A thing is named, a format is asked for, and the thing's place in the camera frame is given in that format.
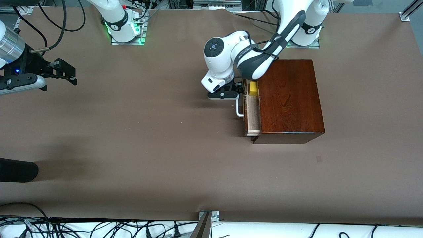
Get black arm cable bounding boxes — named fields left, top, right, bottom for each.
left=11, top=0, right=86, bottom=54
left=246, top=31, right=282, bottom=64

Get black cylinder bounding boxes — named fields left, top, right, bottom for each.
left=0, top=158, right=39, bottom=183

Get aluminium slotted frame rail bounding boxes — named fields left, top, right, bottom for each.
left=0, top=5, right=34, bottom=33

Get dark brown wooden cabinet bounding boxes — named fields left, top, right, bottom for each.
left=253, top=59, right=325, bottom=144

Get black cable on table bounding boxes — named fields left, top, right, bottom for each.
left=231, top=9, right=281, bottom=27

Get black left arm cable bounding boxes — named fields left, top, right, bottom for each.
left=246, top=31, right=282, bottom=64

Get aluminium frame profile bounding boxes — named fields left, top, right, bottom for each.
left=399, top=0, right=423, bottom=22

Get wooden drawer with white handle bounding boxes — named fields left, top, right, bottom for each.
left=235, top=79, right=262, bottom=137

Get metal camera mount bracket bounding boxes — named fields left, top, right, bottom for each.
left=190, top=211, right=220, bottom=238

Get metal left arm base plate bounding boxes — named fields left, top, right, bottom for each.
left=286, top=38, right=321, bottom=49

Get tangled black cables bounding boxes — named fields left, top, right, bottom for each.
left=0, top=217, right=199, bottom=238

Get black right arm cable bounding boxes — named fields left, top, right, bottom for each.
left=11, top=0, right=86, bottom=54

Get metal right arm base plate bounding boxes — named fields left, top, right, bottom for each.
left=110, top=24, right=146, bottom=46

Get grey device box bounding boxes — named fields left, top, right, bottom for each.
left=192, top=0, right=242, bottom=10

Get black looped cable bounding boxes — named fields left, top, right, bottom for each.
left=0, top=202, right=50, bottom=229

